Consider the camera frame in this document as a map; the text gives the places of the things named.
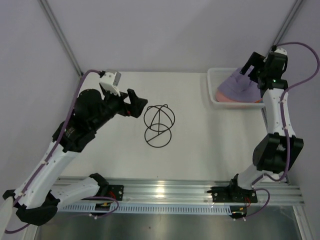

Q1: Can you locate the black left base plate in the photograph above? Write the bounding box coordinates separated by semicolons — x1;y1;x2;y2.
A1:
99;184;125;201

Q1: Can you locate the aluminium mounting rail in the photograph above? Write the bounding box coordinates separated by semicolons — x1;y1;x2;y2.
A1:
50;177;304;206

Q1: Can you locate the aluminium frame post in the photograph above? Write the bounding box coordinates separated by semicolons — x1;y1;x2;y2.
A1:
37;0;83;77
272;0;306;45

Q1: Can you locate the pink bucket hat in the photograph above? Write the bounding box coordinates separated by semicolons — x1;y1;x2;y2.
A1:
215;90;263;103

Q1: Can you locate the white plastic basket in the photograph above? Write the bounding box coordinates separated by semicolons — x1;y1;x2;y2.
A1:
206;67;266;110

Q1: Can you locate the right aluminium frame post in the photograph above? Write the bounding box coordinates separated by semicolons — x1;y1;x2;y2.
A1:
272;0;306;45

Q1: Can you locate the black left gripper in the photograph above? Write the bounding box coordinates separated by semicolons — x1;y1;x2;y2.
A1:
90;86;148;132

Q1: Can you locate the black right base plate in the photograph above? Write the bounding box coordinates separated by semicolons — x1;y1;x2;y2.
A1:
207;186;258;203

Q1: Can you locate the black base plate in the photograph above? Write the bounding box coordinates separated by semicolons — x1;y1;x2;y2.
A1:
207;186;258;203
99;184;125;201

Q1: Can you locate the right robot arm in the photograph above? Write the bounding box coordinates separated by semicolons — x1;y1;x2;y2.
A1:
227;47;304;202

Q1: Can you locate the black wire hat stand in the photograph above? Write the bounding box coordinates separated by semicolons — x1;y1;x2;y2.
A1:
143;104;176;149

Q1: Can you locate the white slotted cable duct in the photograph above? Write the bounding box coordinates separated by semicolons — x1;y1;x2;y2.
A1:
60;202;232;216

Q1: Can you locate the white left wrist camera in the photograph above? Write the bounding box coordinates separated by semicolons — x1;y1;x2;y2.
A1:
99;70;122;96

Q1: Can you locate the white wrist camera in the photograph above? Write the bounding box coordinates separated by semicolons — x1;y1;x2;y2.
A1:
268;45;288;61
99;70;122;96

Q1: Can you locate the left aluminium frame post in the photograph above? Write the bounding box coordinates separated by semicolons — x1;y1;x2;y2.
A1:
37;0;83;77

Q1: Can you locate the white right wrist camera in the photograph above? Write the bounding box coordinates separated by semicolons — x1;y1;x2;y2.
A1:
268;45;288;61

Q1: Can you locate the purple bucket hat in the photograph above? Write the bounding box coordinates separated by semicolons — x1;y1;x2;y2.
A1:
216;67;261;98

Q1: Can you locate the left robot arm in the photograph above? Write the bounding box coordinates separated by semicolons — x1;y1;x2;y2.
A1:
3;89;148;226

